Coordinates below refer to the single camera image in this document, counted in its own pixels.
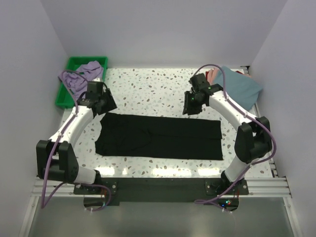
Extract black t shirt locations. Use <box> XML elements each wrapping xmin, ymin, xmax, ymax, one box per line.
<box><xmin>95</xmin><ymin>113</ymin><xmax>223</xmax><ymax>160</ymax></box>

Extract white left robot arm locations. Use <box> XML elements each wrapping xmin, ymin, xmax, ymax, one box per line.
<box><xmin>36</xmin><ymin>79</ymin><xmax>117</xmax><ymax>194</ymax></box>

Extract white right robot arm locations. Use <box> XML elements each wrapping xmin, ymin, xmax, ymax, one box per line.
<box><xmin>183</xmin><ymin>74</ymin><xmax>272</xmax><ymax>194</ymax></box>

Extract folded pink t shirt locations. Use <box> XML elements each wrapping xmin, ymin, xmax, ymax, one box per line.
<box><xmin>206</xmin><ymin>68</ymin><xmax>219</xmax><ymax>84</ymax></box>

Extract crumpled purple t shirt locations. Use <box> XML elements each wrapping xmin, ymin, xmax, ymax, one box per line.
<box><xmin>59</xmin><ymin>61</ymin><xmax>104</xmax><ymax>99</ymax></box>

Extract green plastic bin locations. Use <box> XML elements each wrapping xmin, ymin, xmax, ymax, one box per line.
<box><xmin>55</xmin><ymin>56</ymin><xmax>108</xmax><ymax>109</ymax></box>

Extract folded blue t shirt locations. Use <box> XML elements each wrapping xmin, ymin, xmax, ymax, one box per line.
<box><xmin>221</xmin><ymin>66</ymin><xmax>263</xmax><ymax>111</ymax></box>

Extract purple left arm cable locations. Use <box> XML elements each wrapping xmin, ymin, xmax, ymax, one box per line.
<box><xmin>40</xmin><ymin>70</ymin><xmax>91</xmax><ymax>209</ymax></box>

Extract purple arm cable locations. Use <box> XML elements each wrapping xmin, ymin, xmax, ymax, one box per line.
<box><xmin>40</xmin><ymin>70</ymin><xmax>91</xmax><ymax>209</ymax></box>
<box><xmin>194</xmin><ymin>64</ymin><xmax>277</xmax><ymax>206</ymax></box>

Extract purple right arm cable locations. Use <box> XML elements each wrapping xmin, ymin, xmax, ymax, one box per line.
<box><xmin>194</xmin><ymin>64</ymin><xmax>277</xmax><ymax>206</ymax></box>

